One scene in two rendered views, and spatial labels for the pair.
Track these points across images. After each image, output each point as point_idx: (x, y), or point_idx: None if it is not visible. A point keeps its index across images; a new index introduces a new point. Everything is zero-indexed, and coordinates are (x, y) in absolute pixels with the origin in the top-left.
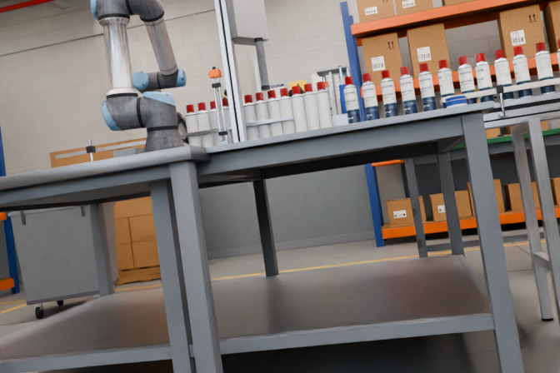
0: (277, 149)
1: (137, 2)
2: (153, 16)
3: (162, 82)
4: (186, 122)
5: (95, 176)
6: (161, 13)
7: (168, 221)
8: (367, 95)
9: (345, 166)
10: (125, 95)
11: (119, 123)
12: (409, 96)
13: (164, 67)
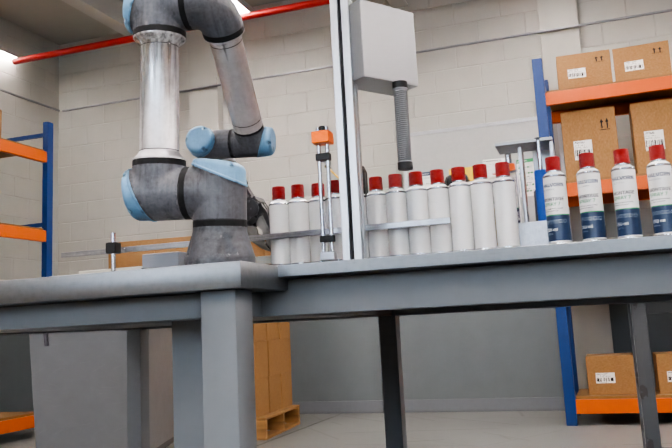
0: (412, 280)
1: (198, 7)
2: (224, 33)
3: (236, 147)
4: (269, 216)
5: (72, 303)
6: (237, 30)
7: (199, 398)
8: (585, 191)
9: (532, 306)
10: (162, 161)
11: (147, 209)
12: (665, 199)
13: (239, 122)
